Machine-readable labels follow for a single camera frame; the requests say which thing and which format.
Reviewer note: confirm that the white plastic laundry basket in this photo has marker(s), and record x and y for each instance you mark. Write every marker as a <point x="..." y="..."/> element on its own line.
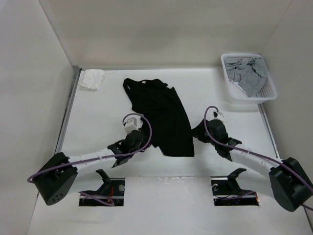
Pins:
<point x="237" y="95"/>

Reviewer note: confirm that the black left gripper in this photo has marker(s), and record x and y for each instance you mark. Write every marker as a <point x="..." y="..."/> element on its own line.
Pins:
<point x="145" y="140"/>

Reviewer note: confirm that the white folded tank top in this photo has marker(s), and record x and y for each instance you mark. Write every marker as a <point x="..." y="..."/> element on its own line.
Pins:
<point x="92" y="79"/>

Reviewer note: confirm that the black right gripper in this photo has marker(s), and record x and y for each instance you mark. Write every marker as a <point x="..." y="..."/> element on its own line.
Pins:
<point x="197" y="132"/>

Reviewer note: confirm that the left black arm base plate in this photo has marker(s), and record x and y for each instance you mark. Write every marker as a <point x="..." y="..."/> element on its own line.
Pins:
<point x="108" y="196"/>

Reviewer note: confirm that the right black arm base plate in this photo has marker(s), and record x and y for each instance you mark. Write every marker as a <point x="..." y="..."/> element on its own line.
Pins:
<point x="228" y="193"/>

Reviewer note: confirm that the black tank top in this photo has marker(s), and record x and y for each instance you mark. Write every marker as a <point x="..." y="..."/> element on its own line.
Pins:
<point x="162" y="107"/>

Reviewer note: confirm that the grey tank top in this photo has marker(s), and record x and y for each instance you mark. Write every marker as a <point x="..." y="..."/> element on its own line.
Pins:
<point x="250" y="73"/>

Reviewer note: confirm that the metal table edge rail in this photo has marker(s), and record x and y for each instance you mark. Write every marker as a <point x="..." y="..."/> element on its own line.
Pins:
<point x="77" y="71"/>

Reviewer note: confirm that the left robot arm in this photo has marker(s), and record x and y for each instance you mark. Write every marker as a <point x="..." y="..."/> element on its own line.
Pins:
<point x="58" y="176"/>

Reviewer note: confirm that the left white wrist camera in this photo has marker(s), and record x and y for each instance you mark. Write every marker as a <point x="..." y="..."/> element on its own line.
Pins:
<point x="131" y="124"/>

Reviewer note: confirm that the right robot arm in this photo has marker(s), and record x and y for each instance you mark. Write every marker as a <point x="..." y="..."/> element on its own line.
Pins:
<point x="283" y="180"/>

